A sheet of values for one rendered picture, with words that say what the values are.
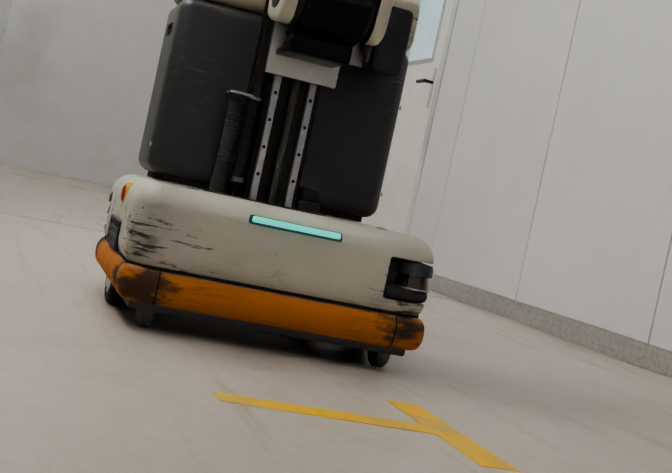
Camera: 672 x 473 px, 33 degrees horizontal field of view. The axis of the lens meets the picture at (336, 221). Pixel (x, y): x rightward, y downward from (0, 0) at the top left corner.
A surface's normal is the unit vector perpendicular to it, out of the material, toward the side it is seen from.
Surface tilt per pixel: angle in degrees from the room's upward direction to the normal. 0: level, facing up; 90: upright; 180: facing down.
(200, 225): 90
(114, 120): 90
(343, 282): 90
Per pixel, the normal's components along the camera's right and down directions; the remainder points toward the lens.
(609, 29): -0.93, -0.20
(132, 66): 0.29, 0.07
